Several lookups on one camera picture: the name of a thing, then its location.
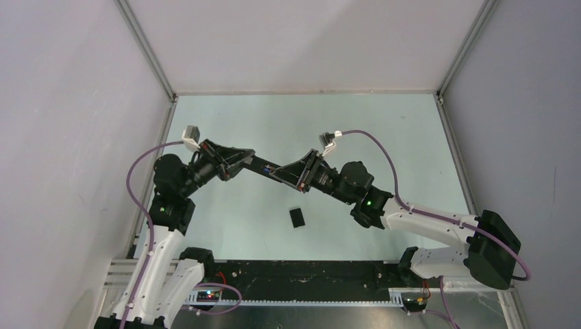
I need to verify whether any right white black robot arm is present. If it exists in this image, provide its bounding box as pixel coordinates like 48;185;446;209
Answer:
262;150;521;290

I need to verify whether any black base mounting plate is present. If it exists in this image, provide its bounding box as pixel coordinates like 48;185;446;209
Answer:
212;260;409;302

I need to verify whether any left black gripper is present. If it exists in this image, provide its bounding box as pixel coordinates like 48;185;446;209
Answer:
180;138;255;197

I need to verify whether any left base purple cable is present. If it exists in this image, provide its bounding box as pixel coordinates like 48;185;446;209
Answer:
181;282;244;317

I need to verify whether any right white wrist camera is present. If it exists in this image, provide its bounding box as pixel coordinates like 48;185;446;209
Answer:
319;130;343;158

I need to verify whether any black battery cover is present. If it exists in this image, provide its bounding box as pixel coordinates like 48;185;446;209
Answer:
289;208;306;228

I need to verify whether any aluminium frame rail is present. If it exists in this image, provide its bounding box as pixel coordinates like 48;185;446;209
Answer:
101;258;516;310

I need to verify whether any black remote control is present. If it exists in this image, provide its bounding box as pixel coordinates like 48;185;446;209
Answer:
244;155;281;183

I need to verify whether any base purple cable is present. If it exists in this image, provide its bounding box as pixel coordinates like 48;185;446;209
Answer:
181;282;244;317
408;272;459;329

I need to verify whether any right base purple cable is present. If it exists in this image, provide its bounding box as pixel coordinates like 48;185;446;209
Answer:
408;272;459;329

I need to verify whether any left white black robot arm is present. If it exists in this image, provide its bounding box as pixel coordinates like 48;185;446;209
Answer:
95;140;255;328

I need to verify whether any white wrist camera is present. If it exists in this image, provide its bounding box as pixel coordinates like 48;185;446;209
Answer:
182;125;200;153
319;130;343;158

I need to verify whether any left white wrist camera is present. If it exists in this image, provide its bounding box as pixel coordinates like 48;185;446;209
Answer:
182;125;200;153

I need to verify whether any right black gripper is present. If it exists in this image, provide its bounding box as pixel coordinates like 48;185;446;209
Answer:
269;149;354;206

